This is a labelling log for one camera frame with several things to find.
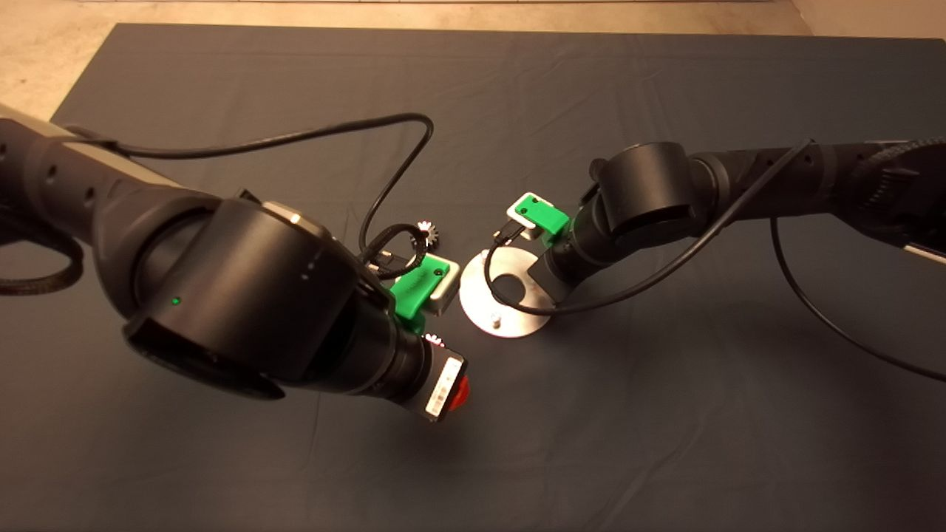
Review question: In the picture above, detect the black camera cable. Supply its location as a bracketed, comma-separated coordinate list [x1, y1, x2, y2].
[67, 112, 435, 282]
[484, 139, 946, 383]

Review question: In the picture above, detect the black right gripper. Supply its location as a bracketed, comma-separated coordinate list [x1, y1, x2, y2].
[526, 251, 574, 307]

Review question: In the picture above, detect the dark grey table cloth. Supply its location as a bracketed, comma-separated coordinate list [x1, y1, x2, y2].
[0, 22, 946, 532]

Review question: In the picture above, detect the black braided cable sleeve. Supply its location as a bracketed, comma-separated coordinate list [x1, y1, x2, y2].
[0, 222, 86, 296]
[850, 137, 946, 215]

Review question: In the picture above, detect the round metal carrier plate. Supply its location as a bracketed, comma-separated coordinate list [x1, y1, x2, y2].
[459, 248, 557, 339]

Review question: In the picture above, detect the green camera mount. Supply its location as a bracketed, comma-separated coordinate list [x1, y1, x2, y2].
[389, 260, 450, 335]
[515, 192, 571, 245]

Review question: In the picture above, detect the silver camera box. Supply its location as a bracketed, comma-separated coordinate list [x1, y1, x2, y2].
[427, 253, 460, 317]
[506, 201, 540, 239]

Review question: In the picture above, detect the silver left camera box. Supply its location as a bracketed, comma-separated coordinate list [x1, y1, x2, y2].
[427, 253, 460, 317]

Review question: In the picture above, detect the silver right camera box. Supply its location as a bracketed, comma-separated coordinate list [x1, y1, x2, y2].
[506, 201, 540, 239]

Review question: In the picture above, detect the green right camera mount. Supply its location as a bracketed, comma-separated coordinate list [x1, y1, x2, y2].
[515, 192, 571, 245]

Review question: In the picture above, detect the black right camera cable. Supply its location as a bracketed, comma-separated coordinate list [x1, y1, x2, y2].
[484, 139, 946, 383]

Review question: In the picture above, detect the black left camera cable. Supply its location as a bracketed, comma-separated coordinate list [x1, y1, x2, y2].
[67, 112, 435, 282]

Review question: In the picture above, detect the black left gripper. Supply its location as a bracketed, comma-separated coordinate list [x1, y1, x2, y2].
[399, 340, 472, 423]

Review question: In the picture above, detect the green left camera mount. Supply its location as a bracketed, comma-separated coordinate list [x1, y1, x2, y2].
[389, 260, 450, 335]

